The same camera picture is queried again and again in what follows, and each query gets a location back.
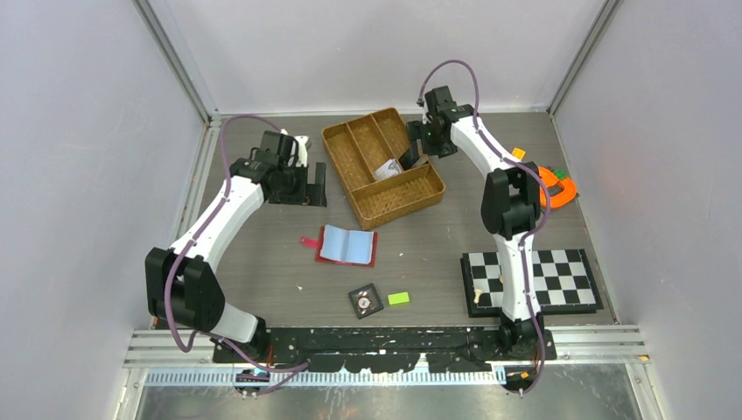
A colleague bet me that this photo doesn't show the green rectangular block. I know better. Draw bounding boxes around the green rectangular block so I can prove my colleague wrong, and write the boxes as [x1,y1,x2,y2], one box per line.
[388,291,410,306]

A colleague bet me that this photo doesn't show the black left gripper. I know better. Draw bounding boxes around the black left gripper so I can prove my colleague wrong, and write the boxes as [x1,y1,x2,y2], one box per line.
[270,161,326,207]

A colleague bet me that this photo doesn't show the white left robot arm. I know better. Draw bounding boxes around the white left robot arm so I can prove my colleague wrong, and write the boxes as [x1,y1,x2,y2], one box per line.
[144,130,326,362]

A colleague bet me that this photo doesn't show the black white chessboard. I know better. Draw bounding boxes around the black white chessboard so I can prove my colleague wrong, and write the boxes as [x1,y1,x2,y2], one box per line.
[460,248,604,318]

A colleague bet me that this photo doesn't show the woven wicker divided tray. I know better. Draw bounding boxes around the woven wicker divided tray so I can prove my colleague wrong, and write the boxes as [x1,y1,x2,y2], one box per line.
[322,108,445,230]

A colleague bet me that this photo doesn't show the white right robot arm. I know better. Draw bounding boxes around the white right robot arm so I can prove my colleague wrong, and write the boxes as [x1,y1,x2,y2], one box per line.
[401,86,548,360]

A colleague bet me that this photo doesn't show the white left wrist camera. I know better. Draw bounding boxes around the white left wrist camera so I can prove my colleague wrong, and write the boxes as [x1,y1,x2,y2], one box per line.
[294,136,311,167]

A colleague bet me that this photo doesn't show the yellow toy brick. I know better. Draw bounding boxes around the yellow toy brick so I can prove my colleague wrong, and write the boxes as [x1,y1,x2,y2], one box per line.
[512,148,526,160]

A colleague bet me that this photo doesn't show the red leather card holder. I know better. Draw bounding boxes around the red leather card holder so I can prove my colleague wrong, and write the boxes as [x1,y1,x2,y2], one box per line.
[300,225,378,267]

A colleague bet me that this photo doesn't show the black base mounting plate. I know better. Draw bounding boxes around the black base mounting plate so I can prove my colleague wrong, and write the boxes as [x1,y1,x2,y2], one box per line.
[210,326,541,374]

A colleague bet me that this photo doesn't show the black credit card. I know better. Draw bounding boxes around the black credit card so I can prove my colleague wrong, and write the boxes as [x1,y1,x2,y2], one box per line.
[409,154,428,170]

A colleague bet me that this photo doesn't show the poker chip in black case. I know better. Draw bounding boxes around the poker chip in black case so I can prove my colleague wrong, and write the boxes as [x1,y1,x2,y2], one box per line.
[348,283,384,319]

